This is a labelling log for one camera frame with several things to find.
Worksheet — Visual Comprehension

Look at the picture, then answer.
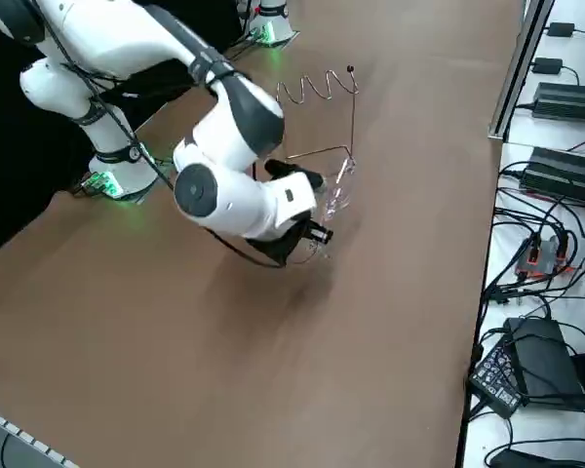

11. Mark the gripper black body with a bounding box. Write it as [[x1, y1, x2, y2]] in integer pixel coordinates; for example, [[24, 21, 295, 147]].
[[246, 218, 311, 268]]

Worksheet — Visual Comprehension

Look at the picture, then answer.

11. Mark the clear glass goblet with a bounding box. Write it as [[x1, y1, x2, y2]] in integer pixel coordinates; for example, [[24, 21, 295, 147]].
[[292, 154, 361, 268]]

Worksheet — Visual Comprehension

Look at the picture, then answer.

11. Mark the orange and grey device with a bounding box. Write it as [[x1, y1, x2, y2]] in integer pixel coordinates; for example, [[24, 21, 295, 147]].
[[515, 232, 577, 283]]

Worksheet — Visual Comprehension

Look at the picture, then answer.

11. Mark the black adapter with white print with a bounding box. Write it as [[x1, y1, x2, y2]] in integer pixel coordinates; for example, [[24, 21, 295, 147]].
[[467, 335, 526, 419]]

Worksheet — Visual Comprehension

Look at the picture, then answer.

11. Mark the large black power brick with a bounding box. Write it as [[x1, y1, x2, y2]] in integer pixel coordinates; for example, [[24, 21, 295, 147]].
[[533, 81, 585, 126], [519, 145, 585, 211]]

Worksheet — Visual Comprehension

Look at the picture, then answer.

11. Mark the black box adapter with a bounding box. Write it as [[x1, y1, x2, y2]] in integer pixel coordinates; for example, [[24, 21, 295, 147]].
[[504, 316, 585, 410]]

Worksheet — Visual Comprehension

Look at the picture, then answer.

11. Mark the chrome wire goblet holder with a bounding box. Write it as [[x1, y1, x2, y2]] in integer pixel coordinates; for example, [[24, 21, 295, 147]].
[[275, 62, 361, 170]]

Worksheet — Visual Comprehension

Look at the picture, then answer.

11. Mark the aluminium upright post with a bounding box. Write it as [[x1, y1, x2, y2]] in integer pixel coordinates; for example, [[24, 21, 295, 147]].
[[487, 0, 557, 142]]

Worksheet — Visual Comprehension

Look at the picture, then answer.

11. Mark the grey slotted metal frame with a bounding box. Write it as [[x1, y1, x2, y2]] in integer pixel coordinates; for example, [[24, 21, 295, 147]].
[[0, 404, 82, 468]]

